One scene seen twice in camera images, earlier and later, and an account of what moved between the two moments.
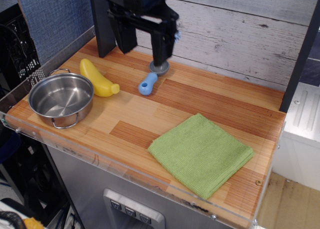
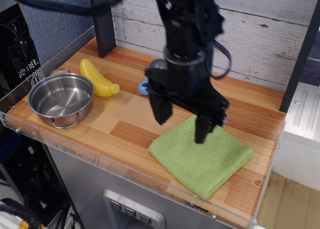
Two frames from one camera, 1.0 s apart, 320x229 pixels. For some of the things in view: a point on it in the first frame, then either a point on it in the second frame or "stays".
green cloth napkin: (205, 156) stays
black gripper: (146, 9) -> (185, 82)
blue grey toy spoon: (146, 86) stays
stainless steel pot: (62, 97) stays
